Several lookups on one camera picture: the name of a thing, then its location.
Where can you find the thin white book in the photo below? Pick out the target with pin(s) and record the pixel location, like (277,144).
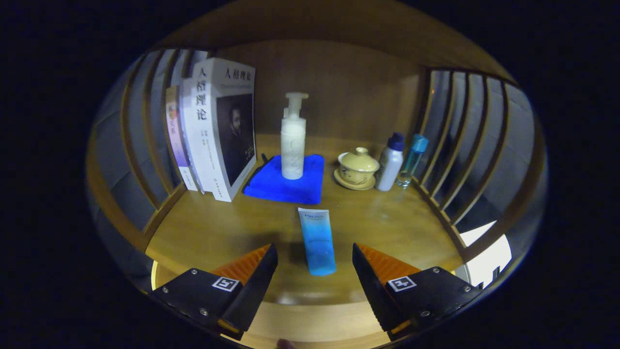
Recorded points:
(190,140)

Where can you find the beige lidded teacup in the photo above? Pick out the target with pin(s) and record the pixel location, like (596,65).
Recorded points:
(357,167)

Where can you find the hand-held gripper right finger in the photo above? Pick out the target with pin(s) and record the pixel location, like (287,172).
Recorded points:
(373,288)

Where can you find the blue folded cloth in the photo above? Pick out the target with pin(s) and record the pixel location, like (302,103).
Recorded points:
(281,186)

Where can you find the white bottle with blue cap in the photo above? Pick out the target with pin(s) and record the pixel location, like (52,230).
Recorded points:
(389,167)

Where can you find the white pump bottle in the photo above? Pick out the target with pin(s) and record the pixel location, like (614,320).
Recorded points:
(293,145)

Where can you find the white box unit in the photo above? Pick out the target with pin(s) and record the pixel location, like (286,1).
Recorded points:
(489,257)

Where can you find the clear blue bottle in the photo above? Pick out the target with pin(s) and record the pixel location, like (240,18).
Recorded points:
(412,157)

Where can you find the wooden countertop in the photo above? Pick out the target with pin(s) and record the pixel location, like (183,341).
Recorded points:
(387,223)

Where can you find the purple book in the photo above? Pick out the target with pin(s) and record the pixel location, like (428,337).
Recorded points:
(178,140)

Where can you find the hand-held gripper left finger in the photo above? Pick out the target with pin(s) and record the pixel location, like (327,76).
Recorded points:
(254,286)

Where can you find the blue cosmetic tube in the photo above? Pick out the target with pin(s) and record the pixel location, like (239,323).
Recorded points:
(318,242)

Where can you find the wooden cabinet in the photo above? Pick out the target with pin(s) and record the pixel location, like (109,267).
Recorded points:
(339,87)

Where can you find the white book with portrait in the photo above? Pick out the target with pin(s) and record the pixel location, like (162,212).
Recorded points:
(213,126)

